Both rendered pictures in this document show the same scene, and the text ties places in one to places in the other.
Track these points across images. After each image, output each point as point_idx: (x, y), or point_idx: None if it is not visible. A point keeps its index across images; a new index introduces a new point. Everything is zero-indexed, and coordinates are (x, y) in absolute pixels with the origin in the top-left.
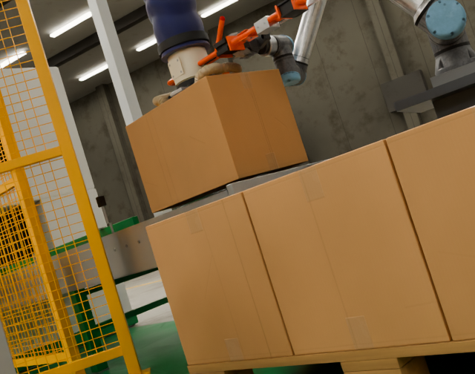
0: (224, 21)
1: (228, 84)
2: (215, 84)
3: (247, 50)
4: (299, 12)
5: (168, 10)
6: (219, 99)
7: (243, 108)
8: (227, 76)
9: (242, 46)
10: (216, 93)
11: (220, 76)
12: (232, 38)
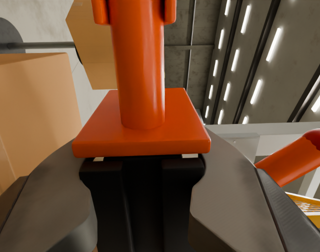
0: (309, 145)
1: None
2: (32, 54)
3: (46, 214)
4: None
5: None
6: None
7: None
8: (20, 58)
9: (108, 128)
10: (12, 54)
11: (40, 56)
12: (175, 99)
